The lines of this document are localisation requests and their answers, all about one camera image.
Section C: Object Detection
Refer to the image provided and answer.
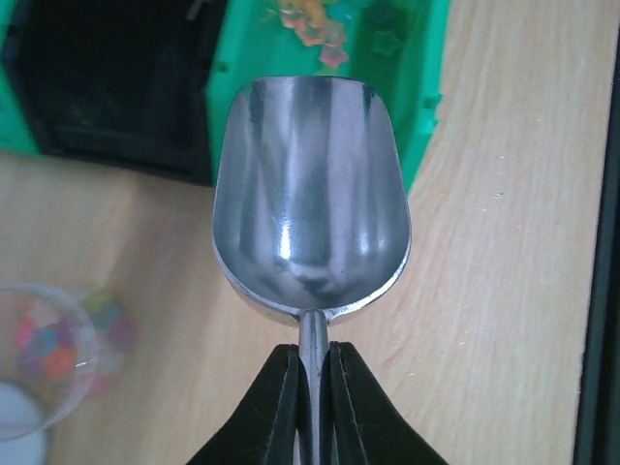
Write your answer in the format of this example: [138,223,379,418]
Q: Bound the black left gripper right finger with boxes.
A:
[329,341,447,465]

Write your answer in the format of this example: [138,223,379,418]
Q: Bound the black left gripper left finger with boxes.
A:
[188,344,300,465]

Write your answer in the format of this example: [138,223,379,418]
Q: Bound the silver metal scoop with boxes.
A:
[212,76,412,464]

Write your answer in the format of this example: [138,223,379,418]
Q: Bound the candies in cup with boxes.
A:
[15,288,137,395]

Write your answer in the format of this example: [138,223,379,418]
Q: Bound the pile of star candies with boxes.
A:
[261,0,408,67]

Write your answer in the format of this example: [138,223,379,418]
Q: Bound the clear plastic cup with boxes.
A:
[0,283,140,440]

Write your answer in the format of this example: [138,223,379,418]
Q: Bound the round white lid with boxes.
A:
[1,382,47,465]

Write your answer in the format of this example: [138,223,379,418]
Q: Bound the black middle bin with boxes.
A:
[1,1,222,185]

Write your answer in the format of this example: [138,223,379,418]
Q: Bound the near green bin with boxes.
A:
[205,1,450,188]

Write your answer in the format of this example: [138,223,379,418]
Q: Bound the green bin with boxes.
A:
[205,1,450,188]
[0,0,39,154]

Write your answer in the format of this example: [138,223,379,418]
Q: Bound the far green bin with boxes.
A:
[0,0,39,154]

